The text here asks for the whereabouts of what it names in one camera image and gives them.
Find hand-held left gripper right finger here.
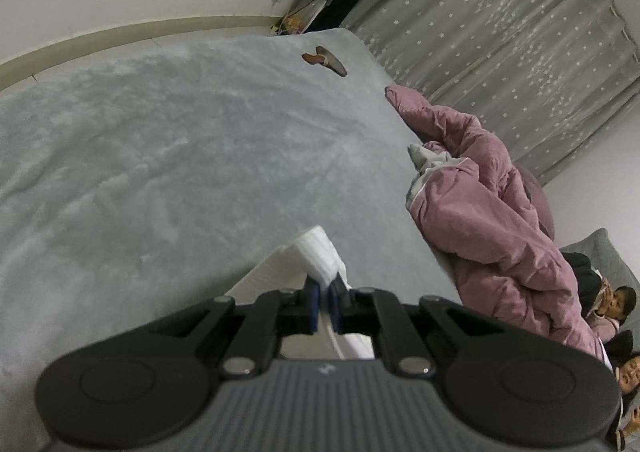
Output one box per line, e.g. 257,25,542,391
326,276,506,379

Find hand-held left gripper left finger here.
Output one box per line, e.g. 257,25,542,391
145,277,321,379

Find white pants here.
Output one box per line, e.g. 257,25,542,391
227,226,376,360

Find pink quilt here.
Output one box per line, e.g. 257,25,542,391
384,84,613,373

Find light grey cloth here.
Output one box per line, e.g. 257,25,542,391
406,142,471,207

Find grey fleece blanket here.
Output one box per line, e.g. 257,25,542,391
0,26,463,452

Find black cloth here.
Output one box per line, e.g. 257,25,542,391
565,252,602,317

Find brown hand mirror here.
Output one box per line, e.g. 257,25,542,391
301,46,348,77

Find grey pillow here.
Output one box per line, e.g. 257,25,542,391
560,228,640,293

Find plastic bag of oranges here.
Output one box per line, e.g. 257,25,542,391
272,0,331,35

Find grey star-print curtain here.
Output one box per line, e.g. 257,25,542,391
345,0,640,185

